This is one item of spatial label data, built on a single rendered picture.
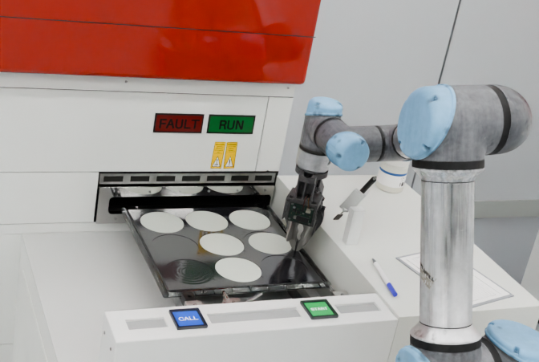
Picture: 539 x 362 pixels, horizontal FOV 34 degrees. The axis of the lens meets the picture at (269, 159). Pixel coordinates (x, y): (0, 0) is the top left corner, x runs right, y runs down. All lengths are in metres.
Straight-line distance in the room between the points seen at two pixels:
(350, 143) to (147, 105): 0.52
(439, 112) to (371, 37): 2.59
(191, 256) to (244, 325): 0.35
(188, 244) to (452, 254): 0.72
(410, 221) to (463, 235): 0.70
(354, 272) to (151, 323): 0.49
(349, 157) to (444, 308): 0.43
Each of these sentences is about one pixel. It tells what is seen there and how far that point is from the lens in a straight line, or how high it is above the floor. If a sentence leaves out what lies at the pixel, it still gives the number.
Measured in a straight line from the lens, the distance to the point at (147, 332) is 1.56.
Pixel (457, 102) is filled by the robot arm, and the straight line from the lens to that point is 1.42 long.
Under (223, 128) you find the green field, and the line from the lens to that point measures 2.11.
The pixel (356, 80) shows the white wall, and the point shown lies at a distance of 4.01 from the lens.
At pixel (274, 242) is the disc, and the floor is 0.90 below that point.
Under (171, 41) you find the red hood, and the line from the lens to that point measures 1.94.
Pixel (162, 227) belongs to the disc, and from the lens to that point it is 2.02.
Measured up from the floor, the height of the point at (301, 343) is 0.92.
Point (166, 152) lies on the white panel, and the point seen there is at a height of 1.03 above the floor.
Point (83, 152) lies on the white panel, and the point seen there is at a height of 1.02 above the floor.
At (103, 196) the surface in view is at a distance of 2.09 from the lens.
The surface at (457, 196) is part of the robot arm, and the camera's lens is 1.44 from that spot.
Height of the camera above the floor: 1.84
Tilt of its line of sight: 22 degrees down
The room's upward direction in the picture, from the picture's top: 11 degrees clockwise
